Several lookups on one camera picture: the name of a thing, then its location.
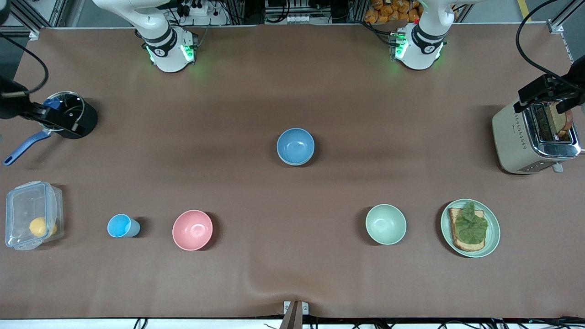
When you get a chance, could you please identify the green lettuce leaf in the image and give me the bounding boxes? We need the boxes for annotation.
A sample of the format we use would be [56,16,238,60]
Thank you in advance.
[453,202,489,245]

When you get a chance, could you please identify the light green plate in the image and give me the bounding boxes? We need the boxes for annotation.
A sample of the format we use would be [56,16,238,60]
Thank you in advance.
[441,199,501,258]

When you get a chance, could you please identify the brown post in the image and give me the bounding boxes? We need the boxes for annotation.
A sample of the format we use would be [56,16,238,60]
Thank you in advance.
[280,302,303,329]

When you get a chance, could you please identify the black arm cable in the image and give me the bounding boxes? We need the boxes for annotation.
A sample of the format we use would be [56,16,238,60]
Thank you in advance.
[0,33,49,98]
[516,0,572,84]

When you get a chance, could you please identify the small metal table bracket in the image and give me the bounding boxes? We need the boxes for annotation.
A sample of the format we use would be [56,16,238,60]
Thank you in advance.
[283,301,309,316]

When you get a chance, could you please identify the pink bowl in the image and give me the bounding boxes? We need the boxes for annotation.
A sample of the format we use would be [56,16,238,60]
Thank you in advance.
[172,210,213,251]

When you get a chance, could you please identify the brown toast slice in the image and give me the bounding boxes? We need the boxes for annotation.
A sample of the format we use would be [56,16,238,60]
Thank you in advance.
[548,101,574,138]

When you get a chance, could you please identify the yellow lemon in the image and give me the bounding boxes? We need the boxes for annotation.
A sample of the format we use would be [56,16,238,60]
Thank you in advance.
[29,217,58,238]

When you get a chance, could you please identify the clear plastic lidded container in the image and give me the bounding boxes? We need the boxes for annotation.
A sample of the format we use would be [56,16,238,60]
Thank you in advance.
[5,181,64,251]

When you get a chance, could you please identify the bag of orange snacks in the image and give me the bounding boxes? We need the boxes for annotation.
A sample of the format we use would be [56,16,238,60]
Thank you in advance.
[364,0,422,24]

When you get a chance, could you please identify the blue bowl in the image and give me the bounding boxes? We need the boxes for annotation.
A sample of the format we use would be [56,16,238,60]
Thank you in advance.
[277,127,315,165]

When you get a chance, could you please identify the white power strip black plugs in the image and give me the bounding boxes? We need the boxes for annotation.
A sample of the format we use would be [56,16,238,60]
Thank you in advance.
[177,0,212,16]

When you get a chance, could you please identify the glass lid blue knob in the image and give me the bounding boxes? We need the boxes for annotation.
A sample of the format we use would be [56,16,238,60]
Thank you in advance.
[42,91,86,131]

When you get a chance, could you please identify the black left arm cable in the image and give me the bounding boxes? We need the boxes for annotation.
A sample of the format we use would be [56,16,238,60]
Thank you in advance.
[516,0,572,84]

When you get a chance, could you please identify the black pot blue handle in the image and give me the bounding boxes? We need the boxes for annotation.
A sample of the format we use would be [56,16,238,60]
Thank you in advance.
[4,91,99,166]

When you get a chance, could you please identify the blue plastic cup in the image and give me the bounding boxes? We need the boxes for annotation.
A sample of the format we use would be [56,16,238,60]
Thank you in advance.
[107,214,141,239]

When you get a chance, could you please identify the beige chrome toaster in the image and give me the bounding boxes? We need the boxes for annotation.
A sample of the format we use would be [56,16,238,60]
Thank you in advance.
[492,98,582,175]

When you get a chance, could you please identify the brown table mat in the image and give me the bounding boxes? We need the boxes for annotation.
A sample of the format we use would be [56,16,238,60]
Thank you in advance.
[0,24,585,319]

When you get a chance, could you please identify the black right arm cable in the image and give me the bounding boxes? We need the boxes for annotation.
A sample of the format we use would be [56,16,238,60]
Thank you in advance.
[0,33,49,98]

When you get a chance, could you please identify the bread slice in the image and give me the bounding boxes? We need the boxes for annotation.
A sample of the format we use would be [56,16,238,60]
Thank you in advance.
[448,207,486,252]

